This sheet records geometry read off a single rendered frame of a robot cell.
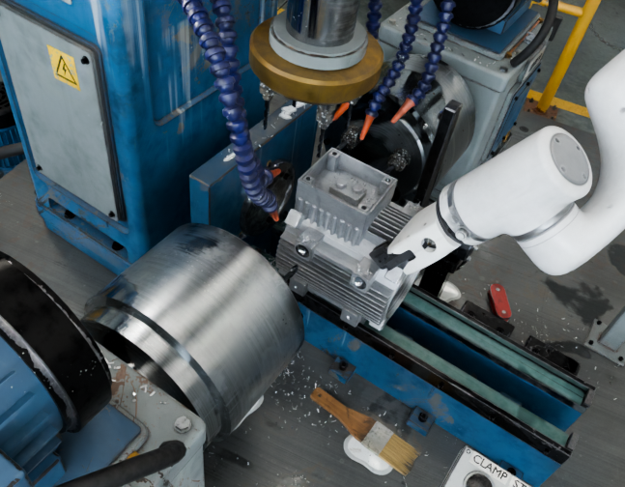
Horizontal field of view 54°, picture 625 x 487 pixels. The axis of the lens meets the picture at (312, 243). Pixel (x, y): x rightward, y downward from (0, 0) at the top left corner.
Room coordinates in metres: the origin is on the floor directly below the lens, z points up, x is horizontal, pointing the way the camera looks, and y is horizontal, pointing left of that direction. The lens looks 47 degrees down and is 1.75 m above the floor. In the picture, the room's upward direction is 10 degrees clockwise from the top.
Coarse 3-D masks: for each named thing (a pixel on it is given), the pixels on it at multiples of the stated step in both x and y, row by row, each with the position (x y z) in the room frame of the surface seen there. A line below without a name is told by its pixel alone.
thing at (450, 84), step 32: (384, 64) 1.06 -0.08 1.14; (416, 64) 1.03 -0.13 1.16; (384, 96) 0.92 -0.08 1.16; (448, 96) 0.98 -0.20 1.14; (352, 128) 0.92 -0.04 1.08; (384, 128) 0.91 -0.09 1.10; (416, 128) 0.89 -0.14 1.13; (384, 160) 0.90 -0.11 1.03; (416, 160) 0.87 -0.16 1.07; (448, 160) 0.90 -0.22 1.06
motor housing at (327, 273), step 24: (384, 216) 0.67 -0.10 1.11; (408, 216) 0.69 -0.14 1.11; (288, 240) 0.64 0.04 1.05; (336, 240) 0.64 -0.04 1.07; (384, 240) 0.63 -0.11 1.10; (288, 264) 0.63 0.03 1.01; (312, 264) 0.62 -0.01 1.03; (336, 264) 0.60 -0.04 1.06; (312, 288) 0.62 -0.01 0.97; (336, 288) 0.59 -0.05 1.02; (384, 288) 0.58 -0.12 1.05; (408, 288) 0.68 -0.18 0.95; (360, 312) 0.58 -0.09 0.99; (384, 312) 0.57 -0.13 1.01
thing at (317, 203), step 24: (312, 168) 0.71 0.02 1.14; (336, 168) 0.76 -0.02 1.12; (360, 168) 0.74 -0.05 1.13; (312, 192) 0.67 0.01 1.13; (336, 192) 0.69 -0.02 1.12; (360, 192) 0.69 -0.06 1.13; (384, 192) 0.69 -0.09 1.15; (312, 216) 0.66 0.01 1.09; (336, 216) 0.65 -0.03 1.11; (360, 216) 0.64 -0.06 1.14; (360, 240) 0.63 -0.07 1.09
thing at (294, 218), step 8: (288, 216) 0.66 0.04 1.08; (296, 216) 0.66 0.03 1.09; (288, 224) 0.65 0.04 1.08; (296, 224) 0.65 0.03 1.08; (280, 272) 0.65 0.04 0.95; (392, 272) 0.59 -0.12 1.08; (400, 272) 0.59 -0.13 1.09; (392, 280) 0.58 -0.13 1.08; (400, 280) 0.59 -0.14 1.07; (384, 320) 0.59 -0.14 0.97; (376, 328) 0.58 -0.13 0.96
